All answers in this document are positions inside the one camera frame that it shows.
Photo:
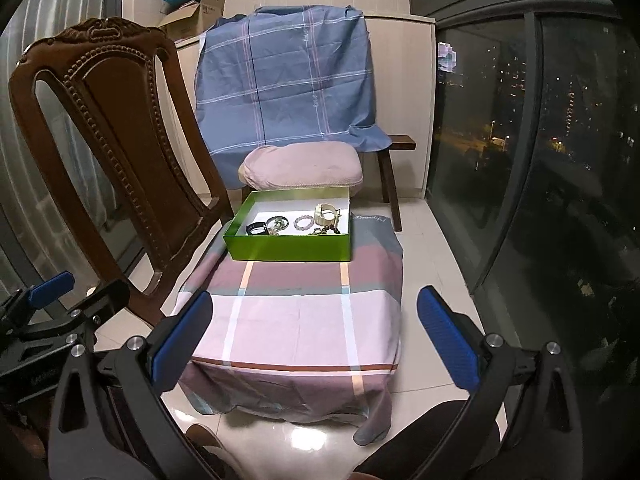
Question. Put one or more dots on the pink pillow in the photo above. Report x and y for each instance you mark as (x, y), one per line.
(305, 167)

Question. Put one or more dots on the small paper sticker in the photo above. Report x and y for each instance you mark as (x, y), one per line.
(446, 57)

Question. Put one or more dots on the carved wooden chair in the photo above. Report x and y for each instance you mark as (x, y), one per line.
(110, 160)

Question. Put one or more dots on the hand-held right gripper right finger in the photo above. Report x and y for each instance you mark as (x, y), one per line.
(447, 340)

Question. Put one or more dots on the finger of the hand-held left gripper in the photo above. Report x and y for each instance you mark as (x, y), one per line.
(50, 287)
(100, 297)

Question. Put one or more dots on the brown cardboard box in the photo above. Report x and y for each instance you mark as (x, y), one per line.
(195, 17)

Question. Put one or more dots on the green cardboard box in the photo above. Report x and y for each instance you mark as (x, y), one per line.
(290, 247)

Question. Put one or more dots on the blue plaid cloth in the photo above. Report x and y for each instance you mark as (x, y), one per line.
(285, 80)

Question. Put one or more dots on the striped pink cloth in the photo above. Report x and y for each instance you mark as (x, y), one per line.
(300, 320)

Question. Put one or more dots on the dark wooden bench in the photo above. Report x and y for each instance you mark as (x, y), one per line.
(395, 160)

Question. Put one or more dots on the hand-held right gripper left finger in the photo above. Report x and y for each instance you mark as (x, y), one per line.
(177, 345)

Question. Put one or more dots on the person's right leg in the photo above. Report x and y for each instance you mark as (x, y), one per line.
(430, 440)

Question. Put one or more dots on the dark framed glass window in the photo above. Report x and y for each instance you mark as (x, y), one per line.
(540, 160)

